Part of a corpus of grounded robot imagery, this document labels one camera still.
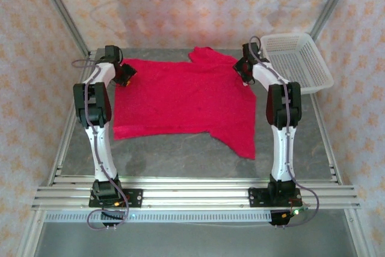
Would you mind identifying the red t-shirt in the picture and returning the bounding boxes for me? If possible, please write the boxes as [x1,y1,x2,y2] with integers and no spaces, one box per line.
[112,46,258,160]

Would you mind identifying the white plastic basket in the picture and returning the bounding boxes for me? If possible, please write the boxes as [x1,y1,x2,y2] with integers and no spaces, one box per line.
[260,32,336,96]

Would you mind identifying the white orange patterned curtain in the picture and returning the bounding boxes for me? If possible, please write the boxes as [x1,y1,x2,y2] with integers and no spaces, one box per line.
[0,0,385,257]

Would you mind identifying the small circuit board with LED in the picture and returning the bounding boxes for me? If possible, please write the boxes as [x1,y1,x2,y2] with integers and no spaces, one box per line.
[288,206,310,218]

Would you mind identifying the grey metal lower panel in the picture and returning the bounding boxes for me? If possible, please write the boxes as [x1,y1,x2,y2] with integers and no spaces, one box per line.
[34,222,362,257]

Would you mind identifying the aluminium upright post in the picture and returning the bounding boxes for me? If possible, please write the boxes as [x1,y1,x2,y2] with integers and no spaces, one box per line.
[309,0,358,41]
[33,0,92,58]

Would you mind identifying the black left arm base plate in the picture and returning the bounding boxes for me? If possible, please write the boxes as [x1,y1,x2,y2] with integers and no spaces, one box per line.
[88,188,143,209]

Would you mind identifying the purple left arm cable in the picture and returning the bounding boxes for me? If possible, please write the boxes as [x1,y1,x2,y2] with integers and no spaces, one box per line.
[71,59,135,231]

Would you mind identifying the wide aluminium cross rail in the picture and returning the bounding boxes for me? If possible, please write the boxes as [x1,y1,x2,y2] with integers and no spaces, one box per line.
[31,177,361,211]

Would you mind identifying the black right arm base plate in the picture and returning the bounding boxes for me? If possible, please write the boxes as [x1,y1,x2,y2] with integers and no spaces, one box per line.
[248,187,303,209]

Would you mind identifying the grey slotted cable duct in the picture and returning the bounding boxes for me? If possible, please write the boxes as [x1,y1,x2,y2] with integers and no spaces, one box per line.
[45,211,273,223]

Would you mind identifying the aluminium frame leg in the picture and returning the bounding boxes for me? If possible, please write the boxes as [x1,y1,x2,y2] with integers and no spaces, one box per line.
[345,208,377,257]
[17,210,46,257]

